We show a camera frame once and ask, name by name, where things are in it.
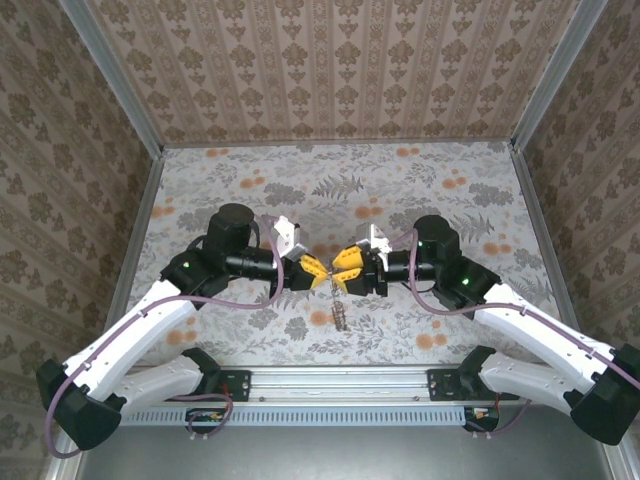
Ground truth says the metal keys and keyring bunch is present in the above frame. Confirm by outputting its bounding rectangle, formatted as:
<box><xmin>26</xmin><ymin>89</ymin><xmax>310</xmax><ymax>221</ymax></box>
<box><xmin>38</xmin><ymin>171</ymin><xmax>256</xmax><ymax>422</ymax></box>
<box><xmin>327</xmin><ymin>262</ymin><xmax>350</xmax><ymax>332</ymax></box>

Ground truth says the black connector board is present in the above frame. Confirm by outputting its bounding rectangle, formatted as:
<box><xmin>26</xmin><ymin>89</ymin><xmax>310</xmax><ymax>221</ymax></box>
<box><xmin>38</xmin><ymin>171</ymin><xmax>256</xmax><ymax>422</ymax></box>
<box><xmin>187</xmin><ymin>408</ymin><xmax>226</xmax><ymax>427</ymax></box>
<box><xmin>463</xmin><ymin>407</ymin><xmax>501</xmax><ymax>432</ymax></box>

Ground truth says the aluminium frame side rail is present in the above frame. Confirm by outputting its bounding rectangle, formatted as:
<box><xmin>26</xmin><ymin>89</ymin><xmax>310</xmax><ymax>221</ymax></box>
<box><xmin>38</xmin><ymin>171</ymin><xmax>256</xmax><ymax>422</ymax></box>
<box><xmin>104</xmin><ymin>152</ymin><xmax>166</xmax><ymax>326</ymax></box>
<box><xmin>508</xmin><ymin>144</ymin><xmax>576</xmax><ymax>326</ymax></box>

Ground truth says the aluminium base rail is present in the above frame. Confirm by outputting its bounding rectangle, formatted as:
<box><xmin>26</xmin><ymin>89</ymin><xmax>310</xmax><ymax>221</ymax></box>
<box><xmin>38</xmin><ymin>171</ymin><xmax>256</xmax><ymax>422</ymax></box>
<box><xmin>119</xmin><ymin>367</ymin><xmax>521</xmax><ymax>406</ymax></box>

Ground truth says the thin aluminium frame back rail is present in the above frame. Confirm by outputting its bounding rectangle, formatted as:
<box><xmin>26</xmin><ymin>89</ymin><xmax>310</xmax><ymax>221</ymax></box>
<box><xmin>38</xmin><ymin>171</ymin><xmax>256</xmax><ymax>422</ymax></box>
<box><xmin>160</xmin><ymin>137</ymin><xmax>516</xmax><ymax>150</ymax></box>

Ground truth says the grey slotted cable duct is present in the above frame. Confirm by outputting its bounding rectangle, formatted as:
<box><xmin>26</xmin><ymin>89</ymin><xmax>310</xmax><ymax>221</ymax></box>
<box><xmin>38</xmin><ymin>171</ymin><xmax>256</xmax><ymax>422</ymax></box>
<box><xmin>119</xmin><ymin>403</ymin><xmax>474</xmax><ymax>427</ymax></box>

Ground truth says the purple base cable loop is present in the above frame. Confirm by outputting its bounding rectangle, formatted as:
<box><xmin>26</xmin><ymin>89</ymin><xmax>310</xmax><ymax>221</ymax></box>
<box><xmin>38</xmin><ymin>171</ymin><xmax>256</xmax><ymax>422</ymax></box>
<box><xmin>187</xmin><ymin>394</ymin><xmax>234</xmax><ymax>442</ymax></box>
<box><xmin>464</xmin><ymin>397</ymin><xmax>532</xmax><ymax>437</ymax></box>

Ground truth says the aluminium frame post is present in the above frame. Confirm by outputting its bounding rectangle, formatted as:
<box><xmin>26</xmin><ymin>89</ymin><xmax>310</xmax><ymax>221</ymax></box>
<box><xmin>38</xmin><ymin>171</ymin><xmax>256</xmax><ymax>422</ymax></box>
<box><xmin>509</xmin><ymin>0</ymin><xmax>610</xmax><ymax>151</ymax></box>
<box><xmin>58</xmin><ymin>0</ymin><xmax>165</xmax><ymax>160</ymax></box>

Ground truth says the aluminium outer frame bar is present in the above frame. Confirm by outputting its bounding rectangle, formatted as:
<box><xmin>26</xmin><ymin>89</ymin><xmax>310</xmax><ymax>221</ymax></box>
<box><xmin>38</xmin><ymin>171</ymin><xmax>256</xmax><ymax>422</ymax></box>
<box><xmin>47</xmin><ymin>439</ymin><xmax>84</xmax><ymax>480</ymax></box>
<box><xmin>602</xmin><ymin>439</ymin><xmax>639</xmax><ymax>480</ymax></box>

